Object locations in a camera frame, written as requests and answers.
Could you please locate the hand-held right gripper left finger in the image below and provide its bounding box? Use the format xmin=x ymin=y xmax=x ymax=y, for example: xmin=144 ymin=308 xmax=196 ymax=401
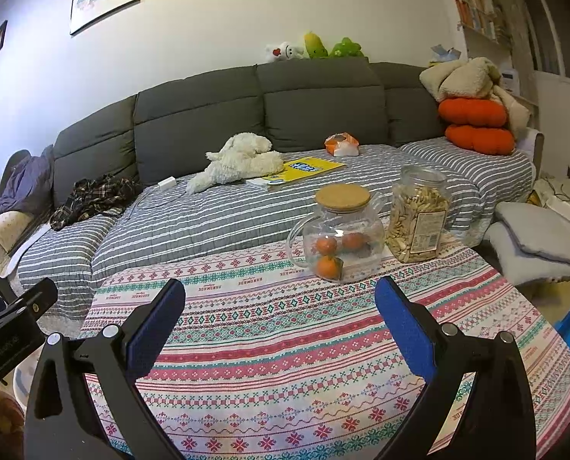
xmin=23 ymin=278 xmax=194 ymax=460

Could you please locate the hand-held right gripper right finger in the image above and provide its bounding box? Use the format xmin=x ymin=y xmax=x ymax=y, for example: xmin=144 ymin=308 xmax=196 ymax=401
xmin=374 ymin=275 xmax=537 ymax=460

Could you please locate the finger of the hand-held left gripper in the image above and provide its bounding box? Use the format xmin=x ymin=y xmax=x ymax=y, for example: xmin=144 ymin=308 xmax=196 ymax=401
xmin=0 ymin=278 xmax=58 ymax=342

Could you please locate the beige quilted pillow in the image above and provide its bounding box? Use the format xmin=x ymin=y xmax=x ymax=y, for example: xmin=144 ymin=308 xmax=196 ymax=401
xmin=0 ymin=211 xmax=51 ymax=274

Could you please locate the clear plastic snack jar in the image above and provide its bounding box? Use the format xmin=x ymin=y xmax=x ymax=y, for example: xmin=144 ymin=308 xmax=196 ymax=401
xmin=385 ymin=165 xmax=451 ymax=264

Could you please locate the glass teapot jar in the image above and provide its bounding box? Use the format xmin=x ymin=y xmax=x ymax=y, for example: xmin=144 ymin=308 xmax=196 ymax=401
xmin=286 ymin=185 xmax=386 ymax=283

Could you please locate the purple jacket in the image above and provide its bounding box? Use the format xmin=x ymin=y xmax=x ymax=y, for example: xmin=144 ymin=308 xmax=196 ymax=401
xmin=0 ymin=144 xmax=56 ymax=219

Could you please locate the dark plaid shirt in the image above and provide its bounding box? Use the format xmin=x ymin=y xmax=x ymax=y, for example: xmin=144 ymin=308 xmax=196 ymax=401
xmin=50 ymin=174 xmax=142 ymax=231

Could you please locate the patterned tablecloth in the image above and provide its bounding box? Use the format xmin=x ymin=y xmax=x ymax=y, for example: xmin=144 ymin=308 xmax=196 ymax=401
xmin=81 ymin=237 xmax=570 ymax=460

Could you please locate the grey floor cushion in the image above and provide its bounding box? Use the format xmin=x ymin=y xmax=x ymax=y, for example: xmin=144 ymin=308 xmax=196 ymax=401
xmin=495 ymin=201 xmax=570 ymax=266
xmin=484 ymin=223 xmax=570 ymax=283

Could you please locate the grey striped sofa cover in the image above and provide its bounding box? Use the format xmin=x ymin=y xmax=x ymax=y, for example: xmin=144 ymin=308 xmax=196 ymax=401
xmin=16 ymin=144 xmax=535 ymax=317

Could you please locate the cork lid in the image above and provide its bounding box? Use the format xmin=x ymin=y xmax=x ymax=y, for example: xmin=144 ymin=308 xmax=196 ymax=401
xmin=315 ymin=185 xmax=371 ymax=210

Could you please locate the yellow book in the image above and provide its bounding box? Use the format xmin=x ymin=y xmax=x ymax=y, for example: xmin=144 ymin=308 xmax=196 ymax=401
xmin=245 ymin=157 xmax=347 ymax=191

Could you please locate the white plush dog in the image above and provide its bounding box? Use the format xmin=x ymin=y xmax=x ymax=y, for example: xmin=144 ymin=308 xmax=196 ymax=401
xmin=186 ymin=133 xmax=286 ymax=195

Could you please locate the orange white snack bag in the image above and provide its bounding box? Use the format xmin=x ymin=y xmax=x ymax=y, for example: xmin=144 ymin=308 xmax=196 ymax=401
xmin=325 ymin=133 xmax=360 ymax=156

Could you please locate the white plastic box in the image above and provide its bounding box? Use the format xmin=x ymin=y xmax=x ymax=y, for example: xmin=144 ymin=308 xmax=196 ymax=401
xmin=537 ymin=187 xmax=570 ymax=226

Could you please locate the orange round cushion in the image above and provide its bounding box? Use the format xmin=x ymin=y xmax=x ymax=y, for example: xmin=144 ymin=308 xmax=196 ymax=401
xmin=445 ymin=125 xmax=516 ymax=155
xmin=438 ymin=98 xmax=507 ymax=129

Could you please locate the grey fabric sofa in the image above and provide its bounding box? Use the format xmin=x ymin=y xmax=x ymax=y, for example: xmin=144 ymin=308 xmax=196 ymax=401
xmin=0 ymin=56 xmax=545 ymax=298

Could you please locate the beige fleece blanket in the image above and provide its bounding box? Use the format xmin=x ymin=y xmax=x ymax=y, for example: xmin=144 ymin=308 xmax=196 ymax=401
xmin=419 ymin=56 xmax=530 ymax=140

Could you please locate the pale blue tissue box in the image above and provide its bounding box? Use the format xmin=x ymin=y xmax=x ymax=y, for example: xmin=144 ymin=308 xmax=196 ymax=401
xmin=429 ymin=44 xmax=463 ymax=68

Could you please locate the yellow green plush toy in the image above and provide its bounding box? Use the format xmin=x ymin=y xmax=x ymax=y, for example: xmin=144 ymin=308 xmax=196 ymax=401
xmin=304 ymin=32 xmax=331 ymax=61

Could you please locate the white plush toy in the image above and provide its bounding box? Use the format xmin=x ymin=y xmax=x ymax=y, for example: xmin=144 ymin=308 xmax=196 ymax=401
xmin=266 ymin=41 xmax=307 ymax=63

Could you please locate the bookshelf with books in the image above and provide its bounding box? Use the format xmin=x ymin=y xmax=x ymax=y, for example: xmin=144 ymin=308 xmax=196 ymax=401
xmin=438 ymin=0 xmax=540 ymax=106

